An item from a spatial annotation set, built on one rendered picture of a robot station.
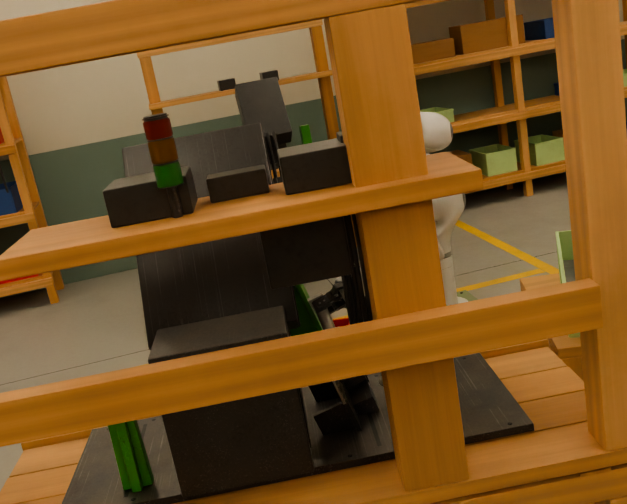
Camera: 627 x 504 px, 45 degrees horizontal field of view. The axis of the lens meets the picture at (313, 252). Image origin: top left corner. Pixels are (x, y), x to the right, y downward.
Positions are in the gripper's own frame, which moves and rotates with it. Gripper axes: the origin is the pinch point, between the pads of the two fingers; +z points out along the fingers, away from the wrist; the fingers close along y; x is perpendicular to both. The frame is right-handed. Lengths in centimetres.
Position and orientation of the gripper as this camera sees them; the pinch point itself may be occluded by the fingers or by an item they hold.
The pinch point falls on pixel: (323, 306)
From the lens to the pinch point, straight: 184.5
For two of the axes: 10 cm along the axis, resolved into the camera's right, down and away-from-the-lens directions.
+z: -8.7, 4.9, 0.2
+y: -2.6, -4.2, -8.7
